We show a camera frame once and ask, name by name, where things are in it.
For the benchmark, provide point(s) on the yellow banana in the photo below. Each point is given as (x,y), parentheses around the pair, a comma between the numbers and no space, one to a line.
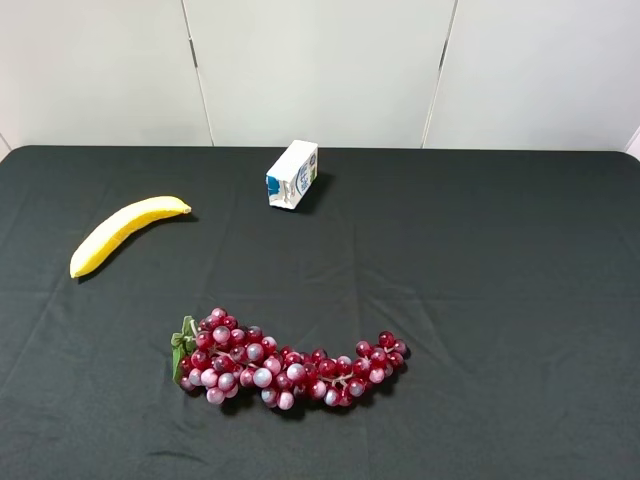
(113,231)

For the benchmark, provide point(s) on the white blue milk carton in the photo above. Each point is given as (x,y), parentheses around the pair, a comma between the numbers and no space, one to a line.
(291,176)

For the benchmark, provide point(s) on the red grape bunch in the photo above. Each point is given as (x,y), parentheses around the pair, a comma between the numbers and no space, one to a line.
(219,357)

